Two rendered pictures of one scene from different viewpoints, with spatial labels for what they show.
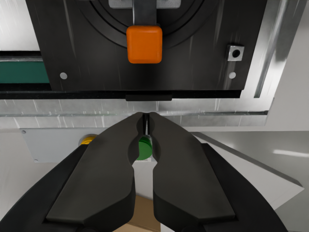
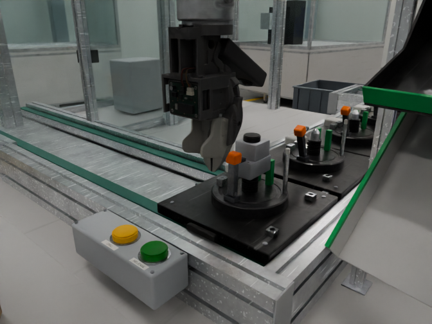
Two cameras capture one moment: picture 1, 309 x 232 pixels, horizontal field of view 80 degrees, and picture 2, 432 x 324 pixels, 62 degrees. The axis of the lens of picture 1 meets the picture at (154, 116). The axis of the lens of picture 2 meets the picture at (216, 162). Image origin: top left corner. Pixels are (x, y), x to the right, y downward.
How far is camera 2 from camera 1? 57 cm
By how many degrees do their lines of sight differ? 93
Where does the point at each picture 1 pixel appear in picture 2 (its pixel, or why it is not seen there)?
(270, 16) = (303, 240)
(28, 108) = (128, 206)
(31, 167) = not seen: outside the picture
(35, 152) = (87, 220)
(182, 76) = (233, 229)
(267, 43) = (298, 249)
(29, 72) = (152, 205)
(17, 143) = (32, 259)
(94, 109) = (161, 223)
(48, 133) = (114, 217)
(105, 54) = (202, 206)
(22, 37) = not seen: hidden behind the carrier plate
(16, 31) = not seen: hidden behind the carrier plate
